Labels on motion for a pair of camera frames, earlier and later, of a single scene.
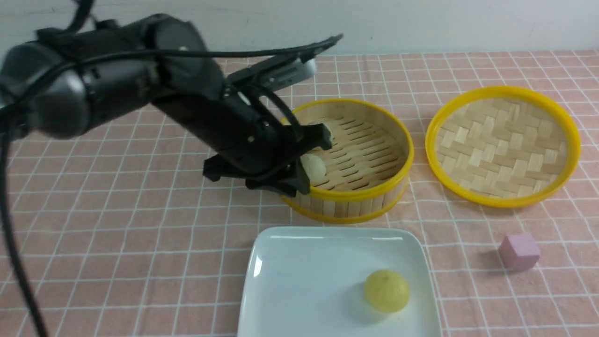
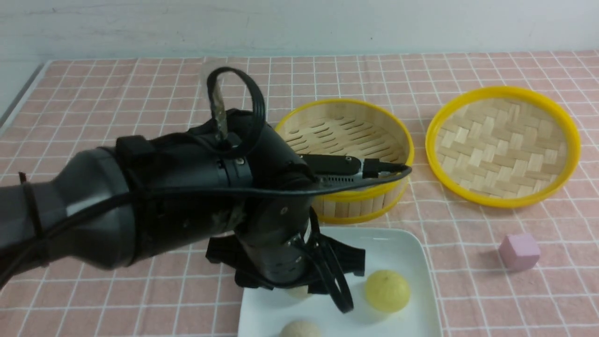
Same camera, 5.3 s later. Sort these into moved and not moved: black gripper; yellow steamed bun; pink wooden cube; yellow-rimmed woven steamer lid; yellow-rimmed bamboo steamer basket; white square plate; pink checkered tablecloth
Moved: black gripper
Not moved: yellow-rimmed bamboo steamer basket; white square plate; yellow-rimmed woven steamer lid; pink checkered tablecloth; yellow steamed bun; pink wooden cube
